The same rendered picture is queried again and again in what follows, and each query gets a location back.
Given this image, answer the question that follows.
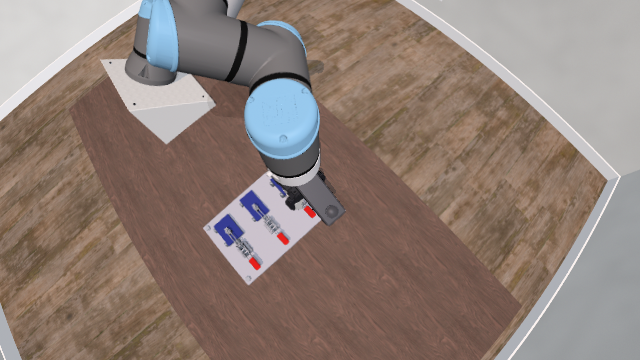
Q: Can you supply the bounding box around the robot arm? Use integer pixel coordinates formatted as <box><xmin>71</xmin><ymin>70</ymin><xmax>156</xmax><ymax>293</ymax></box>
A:
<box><xmin>125</xmin><ymin>0</ymin><xmax>346</xmax><ymax>226</ymax></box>

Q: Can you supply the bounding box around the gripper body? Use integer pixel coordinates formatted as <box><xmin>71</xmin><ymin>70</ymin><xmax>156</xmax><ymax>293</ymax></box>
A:
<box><xmin>273</xmin><ymin>171</ymin><xmax>321</xmax><ymax>203</ymax></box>

